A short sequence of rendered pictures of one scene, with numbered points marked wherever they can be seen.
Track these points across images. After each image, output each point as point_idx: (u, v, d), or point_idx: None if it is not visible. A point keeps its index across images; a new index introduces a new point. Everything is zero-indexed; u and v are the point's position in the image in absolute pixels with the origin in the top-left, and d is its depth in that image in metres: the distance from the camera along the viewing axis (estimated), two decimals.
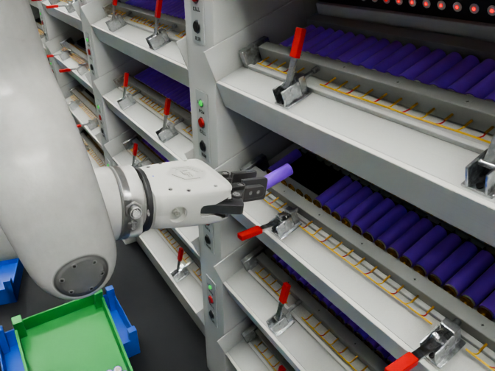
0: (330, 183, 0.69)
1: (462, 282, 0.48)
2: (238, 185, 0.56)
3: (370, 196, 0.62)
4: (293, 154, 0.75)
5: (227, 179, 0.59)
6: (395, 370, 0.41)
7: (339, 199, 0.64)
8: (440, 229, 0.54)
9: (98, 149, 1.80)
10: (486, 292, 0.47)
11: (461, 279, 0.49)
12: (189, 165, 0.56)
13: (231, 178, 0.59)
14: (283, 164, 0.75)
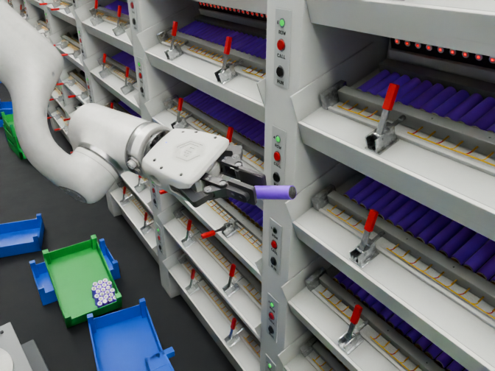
0: None
1: (244, 206, 1.16)
2: (219, 182, 0.59)
3: None
4: None
5: (235, 171, 0.61)
6: (204, 235, 1.08)
7: None
8: None
9: None
10: (251, 210, 1.14)
11: (244, 205, 1.16)
12: (206, 144, 0.62)
13: (238, 171, 0.60)
14: None
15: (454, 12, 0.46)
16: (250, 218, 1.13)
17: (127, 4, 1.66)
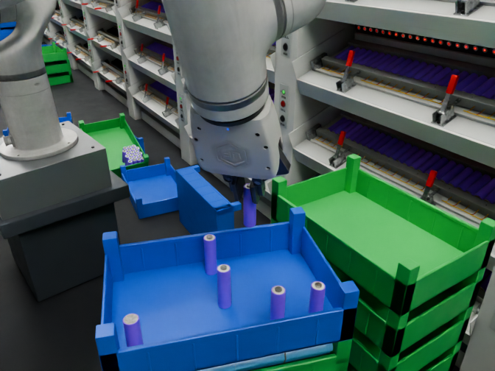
0: None
1: None
2: (226, 177, 0.57)
3: None
4: None
5: (252, 179, 0.57)
6: None
7: None
8: None
9: (116, 68, 2.71)
10: None
11: None
12: (252, 165, 0.51)
13: (252, 182, 0.57)
14: None
15: None
16: None
17: None
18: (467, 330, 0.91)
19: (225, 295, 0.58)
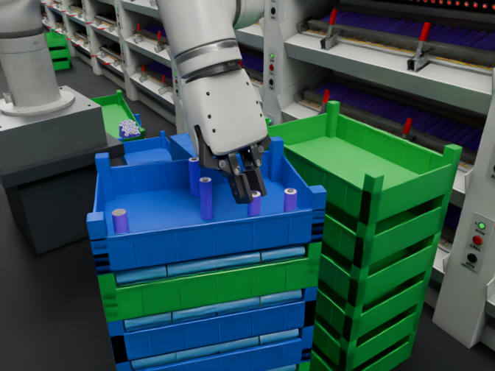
0: None
1: None
2: (246, 160, 0.61)
3: None
4: None
5: None
6: None
7: None
8: None
9: (113, 52, 2.77)
10: None
11: None
12: None
13: None
14: None
15: None
16: None
17: None
18: (441, 269, 0.96)
19: (207, 206, 0.64)
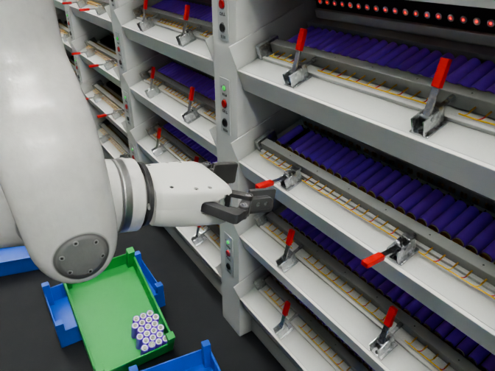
0: None
1: (419, 210, 0.68)
2: None
3: (356, 157, 0.81)
4: (297, 129, 0.95)
5: None
6: (368, 261, 0.60)
7: (333, 160, 0.83)
8: (406, 177, 0.74)
9: (118, 138, 2.00)
10: (434, 216, 0.66)
11: (418, 208, 0.68)
12: None
13: None
14: (289, 137, 0.94)
15: None
16: (437, 231, 0.65)
17: None
18: None
19: None
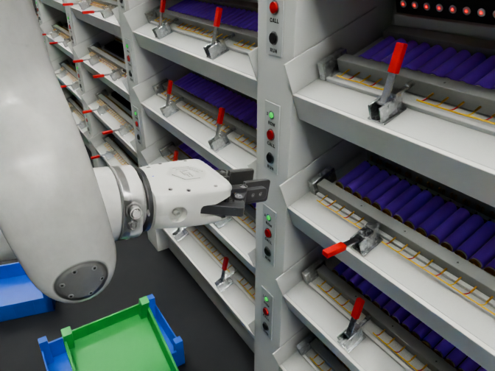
0: None
1: None
2: (240, 186, 0.55)
3: (457, 213, 0.61)
4: (363, 167, 0.74)
5: (225, 177, 0.59)
6: None
7: (423, 214, 0.63)
8: None
9: (125, 154, 1.79)
10: None
11: None
12: (189, 165, 0.56)
13: (228, 177, 0.59)
14: (353, 177, 0.73)
15: None
16: None
17: None
18: None
19: (364, 179, 0.74)
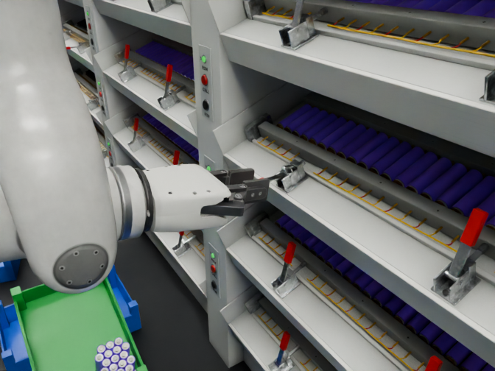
0: None
1: None
2: None
3: (387, 141, 0.61)
4: (304, 109, 0.74)
5: None
6: (483, 217, 0.41)
7: (354, 145, 0.63)
8: (460, 165, 0.53)
9: (98, 132, 1.79)
10: None
11: (484, 210, 0.47)
12: None
13: None
14: (295, 118, 0.73)
15: None
16: None
17: None
18: None
19: (306, 121, 0.74)
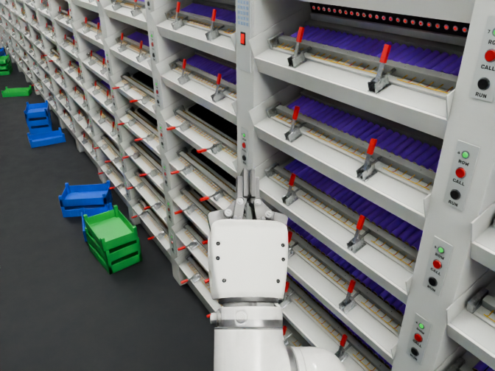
0: None
1: None
2: None
3: None
4: None
5: (249, 205, 0.59)
6: None
7: None
8: None
9: None
10: None
11: None
12: None
13: (248, 202, 0.60)
14: None
15: None
16: None
17: None
18: None
19: None
